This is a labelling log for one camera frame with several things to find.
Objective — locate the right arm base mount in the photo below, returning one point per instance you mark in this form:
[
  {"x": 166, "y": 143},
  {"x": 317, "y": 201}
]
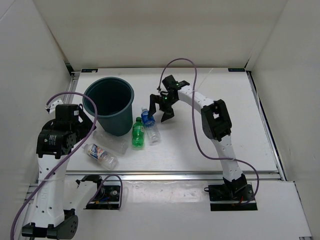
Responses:
[{"x": 221, "y": 199}]

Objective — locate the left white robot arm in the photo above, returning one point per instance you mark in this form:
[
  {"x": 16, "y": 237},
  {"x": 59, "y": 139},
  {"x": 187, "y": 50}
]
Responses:
[{"x": 52, "y": 218}]

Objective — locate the clear unlabelled plastic bottle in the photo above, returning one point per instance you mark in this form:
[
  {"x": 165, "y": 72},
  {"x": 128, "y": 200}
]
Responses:
[{"x": 111, "y": 142}]

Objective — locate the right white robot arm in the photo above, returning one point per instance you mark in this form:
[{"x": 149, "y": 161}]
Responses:
[{"x": 216, "y": 125}]

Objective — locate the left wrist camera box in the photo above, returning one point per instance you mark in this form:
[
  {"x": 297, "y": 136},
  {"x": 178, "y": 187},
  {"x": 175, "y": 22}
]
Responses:
[{"x": 67, "y": 112}]

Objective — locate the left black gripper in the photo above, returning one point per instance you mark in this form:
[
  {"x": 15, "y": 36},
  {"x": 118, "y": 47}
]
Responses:
[{"x": 85, "y": 124}]

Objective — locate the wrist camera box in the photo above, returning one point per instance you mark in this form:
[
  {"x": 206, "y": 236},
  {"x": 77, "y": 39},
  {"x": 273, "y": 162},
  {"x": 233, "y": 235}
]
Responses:
[
  {"x": 67, "y": 112},
  {"x": 169, "y": 83}
]

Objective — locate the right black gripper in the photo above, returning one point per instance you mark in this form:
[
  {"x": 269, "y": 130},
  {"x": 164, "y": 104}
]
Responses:
[{"x": 153, "y": 99}]

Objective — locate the green plastic bottle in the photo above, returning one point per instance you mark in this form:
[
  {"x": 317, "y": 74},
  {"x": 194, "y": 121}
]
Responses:
[{"x": 138, "y": 133}]

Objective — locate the dark green plastic bin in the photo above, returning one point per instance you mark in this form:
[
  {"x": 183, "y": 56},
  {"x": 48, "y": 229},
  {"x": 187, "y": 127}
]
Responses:
[{"x": 113, "y": 98}]

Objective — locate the white blue label bottle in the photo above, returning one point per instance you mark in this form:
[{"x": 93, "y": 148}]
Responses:
[{"x": 107, "y": 160}]

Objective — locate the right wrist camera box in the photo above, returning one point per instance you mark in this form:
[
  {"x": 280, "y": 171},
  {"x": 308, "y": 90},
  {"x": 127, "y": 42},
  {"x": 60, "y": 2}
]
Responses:
[{"x": 169, "y": 83}]

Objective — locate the blue label plastic bottle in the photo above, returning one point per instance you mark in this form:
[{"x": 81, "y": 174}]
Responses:
[{"x": 150, "y": 126}]

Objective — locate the aluminium table front rail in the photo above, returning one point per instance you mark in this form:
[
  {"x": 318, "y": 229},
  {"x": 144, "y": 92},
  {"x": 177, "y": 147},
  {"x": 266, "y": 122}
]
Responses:
[{"x": 156, "y": 175}]

